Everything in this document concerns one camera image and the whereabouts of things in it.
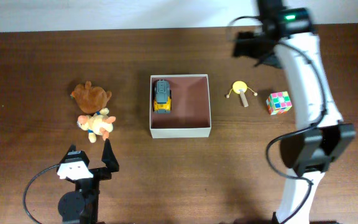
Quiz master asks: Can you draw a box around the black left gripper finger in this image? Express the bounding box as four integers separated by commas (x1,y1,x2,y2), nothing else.
60,144,90,165
101,139,119,172

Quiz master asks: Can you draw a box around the yellow plush duck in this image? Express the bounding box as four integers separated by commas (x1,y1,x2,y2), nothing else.
77,108,116,143

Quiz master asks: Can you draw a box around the yellow wooden rattle drum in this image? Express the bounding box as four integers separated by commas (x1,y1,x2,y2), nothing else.
225,81,258,108

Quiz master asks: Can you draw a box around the brown plush toy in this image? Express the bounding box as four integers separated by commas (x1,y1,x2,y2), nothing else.
70,81,112,114

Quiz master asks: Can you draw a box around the colourful puzzle cube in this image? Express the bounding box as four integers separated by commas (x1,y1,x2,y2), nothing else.
266,91,292,115

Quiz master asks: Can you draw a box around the grey yellow toy car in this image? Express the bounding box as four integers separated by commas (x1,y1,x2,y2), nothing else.
153,80,172,114

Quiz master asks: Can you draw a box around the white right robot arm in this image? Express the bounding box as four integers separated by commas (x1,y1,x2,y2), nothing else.
226,0,356,223

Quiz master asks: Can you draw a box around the white cardboard box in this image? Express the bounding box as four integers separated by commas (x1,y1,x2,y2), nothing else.
149,74,212,139

